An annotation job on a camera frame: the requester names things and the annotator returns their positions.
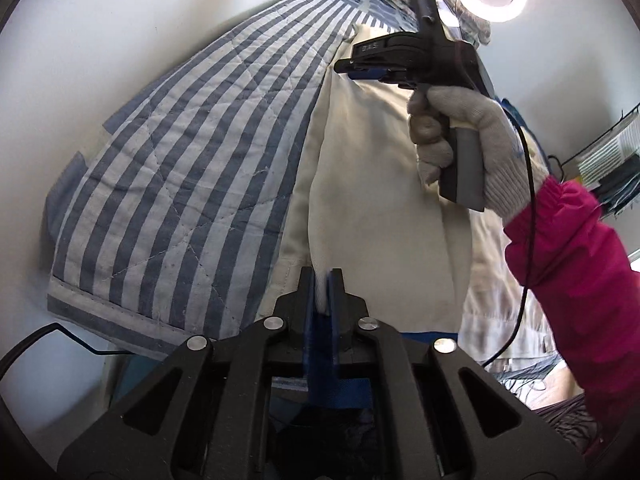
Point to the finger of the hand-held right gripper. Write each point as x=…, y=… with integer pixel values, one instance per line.
x=385, y=47
x=367, y=75

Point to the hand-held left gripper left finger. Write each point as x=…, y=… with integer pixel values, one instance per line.
x=311, y=350

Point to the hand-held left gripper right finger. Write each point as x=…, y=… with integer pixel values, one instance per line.
x=332, y=330

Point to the beige and blue jacket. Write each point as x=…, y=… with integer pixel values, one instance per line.
x=375, y=185

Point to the black metal clothes rack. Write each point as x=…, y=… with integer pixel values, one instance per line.
x=590, y=142

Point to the dark hanging clothes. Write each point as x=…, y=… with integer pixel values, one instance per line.
x=622, y=180

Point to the person's right hand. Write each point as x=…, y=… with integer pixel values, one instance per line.
x=500, y=160

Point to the green striped cloth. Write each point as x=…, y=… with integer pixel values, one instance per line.
x=607, y=152

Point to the blue white striped quilt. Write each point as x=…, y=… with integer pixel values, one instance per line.
x=175, y=160

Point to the person's patterned garment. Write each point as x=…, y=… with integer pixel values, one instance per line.
x=570, y=425

